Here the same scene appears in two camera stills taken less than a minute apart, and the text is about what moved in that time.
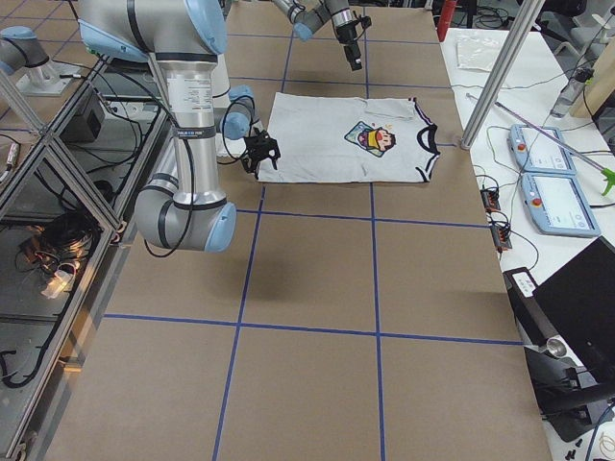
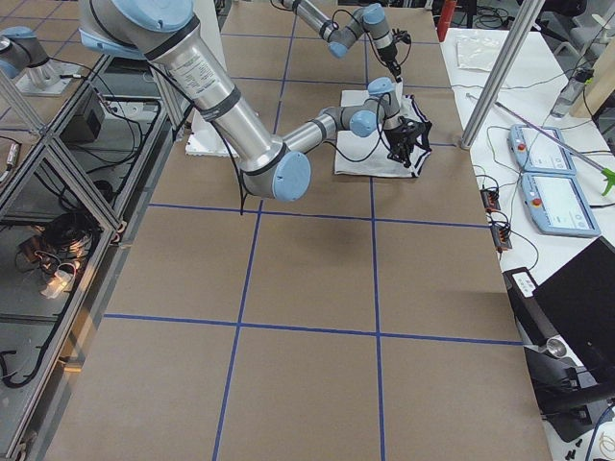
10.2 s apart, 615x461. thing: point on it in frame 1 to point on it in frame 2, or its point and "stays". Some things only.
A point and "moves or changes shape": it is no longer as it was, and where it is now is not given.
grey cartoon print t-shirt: x=347 y=138 moves or changes shape
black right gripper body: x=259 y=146 to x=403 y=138
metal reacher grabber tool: x=608 y=175 stays
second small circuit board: x=502 y=237 stays
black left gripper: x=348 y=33 to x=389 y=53
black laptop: x=578 y=303 stays
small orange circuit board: x=490 y=200 stays
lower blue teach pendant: x=558 y=205 stays
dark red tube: x=445 y=17 stays
